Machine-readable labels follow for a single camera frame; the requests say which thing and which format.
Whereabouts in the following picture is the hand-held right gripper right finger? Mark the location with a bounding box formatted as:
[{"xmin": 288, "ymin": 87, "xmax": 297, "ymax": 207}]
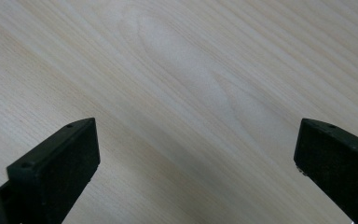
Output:
[{"xmin": 293, "ymin": 118, "xmax": 358, "ymax": 224}]

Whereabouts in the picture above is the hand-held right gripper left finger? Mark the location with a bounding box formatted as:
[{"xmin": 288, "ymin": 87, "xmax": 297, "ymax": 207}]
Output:
[{"xmin": 0, "ymin": 117, "xmax": 101, "ymax": 224}]

